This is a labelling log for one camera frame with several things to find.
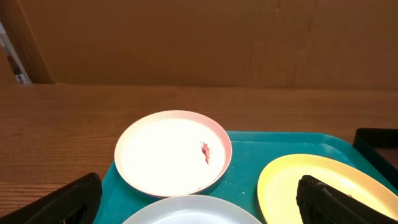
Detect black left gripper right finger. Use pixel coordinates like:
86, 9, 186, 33
296, 175, 397, 224

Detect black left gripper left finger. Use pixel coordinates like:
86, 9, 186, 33
1, 172, 103, 224

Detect yellow plate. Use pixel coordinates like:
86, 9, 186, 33
257, 154, 397, 224

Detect pink plate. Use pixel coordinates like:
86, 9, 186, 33
114, 110, 233, 197

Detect teal plastic tray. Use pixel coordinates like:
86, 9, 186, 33
95, 131, 397, 223

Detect black water tray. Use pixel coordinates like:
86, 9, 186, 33
353, 128, 397, 189

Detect light blue plate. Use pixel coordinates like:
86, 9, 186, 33
124, 195, 261, 224

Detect cardboard backboard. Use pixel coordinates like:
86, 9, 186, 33
1, 0, 397, 89

